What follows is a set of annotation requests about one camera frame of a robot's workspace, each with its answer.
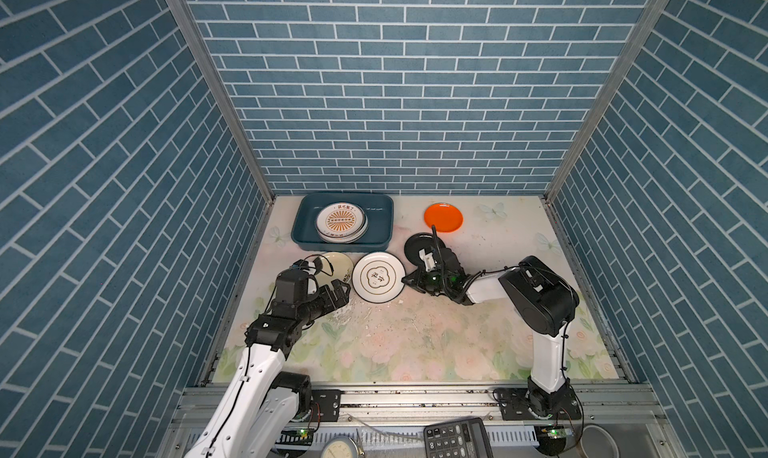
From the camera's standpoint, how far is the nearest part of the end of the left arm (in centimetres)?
54

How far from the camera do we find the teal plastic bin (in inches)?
41.0

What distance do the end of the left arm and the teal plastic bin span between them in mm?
325
